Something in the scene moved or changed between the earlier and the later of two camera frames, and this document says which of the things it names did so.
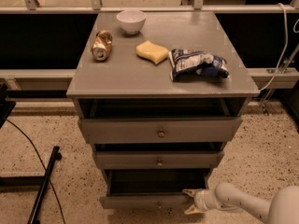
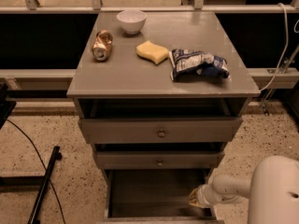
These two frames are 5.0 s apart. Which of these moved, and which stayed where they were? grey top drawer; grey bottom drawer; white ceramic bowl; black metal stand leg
Moved: grey bottom drawer
Stayed: grey top drawer; black metal stand leg; white ceramic bowl
